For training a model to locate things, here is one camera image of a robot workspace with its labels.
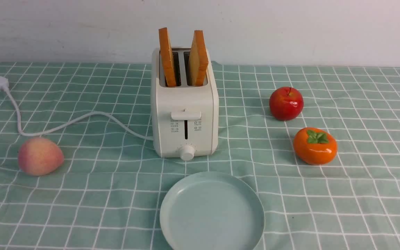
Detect toasted bread slice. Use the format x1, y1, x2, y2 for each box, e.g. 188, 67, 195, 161
158, 27, 176, 87
189, 30, 209, 86

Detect white two-slot toaster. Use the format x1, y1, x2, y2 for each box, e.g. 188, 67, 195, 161
150, 48, 219, 161

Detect light blue round plate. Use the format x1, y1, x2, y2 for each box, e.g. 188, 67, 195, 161
160, 172, 265, 250

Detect red apple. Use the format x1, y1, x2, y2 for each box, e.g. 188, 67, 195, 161
269, 86, 304, 121

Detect green checkered tablecloth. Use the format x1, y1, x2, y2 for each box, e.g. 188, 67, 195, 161
0, 62, 400, 250

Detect orange persimmon with green leaf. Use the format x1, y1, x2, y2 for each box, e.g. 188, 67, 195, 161
293, 127, 338, 166

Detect pink peach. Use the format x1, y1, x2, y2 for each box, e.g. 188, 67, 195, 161
18, 137, 65, 176

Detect white toaster power cord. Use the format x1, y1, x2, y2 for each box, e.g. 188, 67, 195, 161
0, 76, 153, 142

